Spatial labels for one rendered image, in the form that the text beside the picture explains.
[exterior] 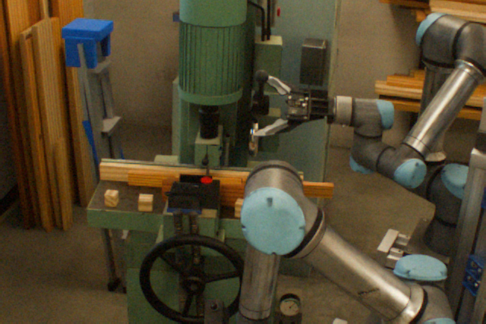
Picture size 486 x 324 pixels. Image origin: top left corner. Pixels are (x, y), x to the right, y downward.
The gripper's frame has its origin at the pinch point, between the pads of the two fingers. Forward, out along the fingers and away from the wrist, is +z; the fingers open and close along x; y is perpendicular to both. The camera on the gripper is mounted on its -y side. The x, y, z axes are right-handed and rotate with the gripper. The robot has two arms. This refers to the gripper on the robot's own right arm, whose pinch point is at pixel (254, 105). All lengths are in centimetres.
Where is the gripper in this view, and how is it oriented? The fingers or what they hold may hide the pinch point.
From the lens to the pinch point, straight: 183.5
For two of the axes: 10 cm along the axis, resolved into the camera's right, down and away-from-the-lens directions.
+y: -0.2, -0.7, -10.0
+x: -0.8, 9.9, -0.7
